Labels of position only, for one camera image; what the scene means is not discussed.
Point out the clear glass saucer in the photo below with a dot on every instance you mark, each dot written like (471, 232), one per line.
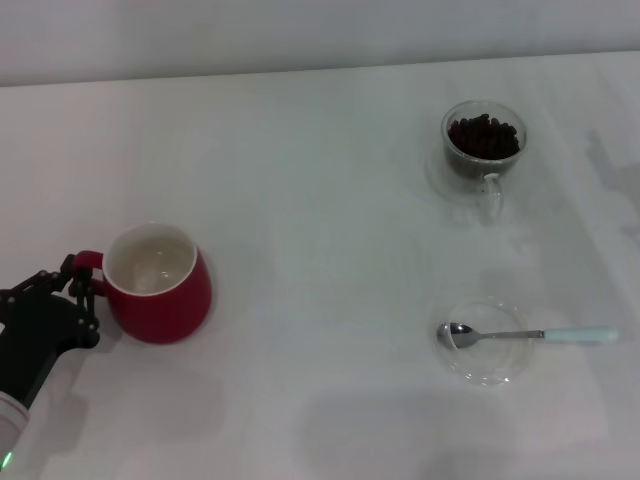
(490, 365)

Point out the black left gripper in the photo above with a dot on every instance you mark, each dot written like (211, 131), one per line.
(35, 340)

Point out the coffee beans pile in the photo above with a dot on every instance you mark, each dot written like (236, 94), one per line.
(482, 140)

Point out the red ceramic mug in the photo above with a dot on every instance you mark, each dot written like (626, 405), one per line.
(160, 315)

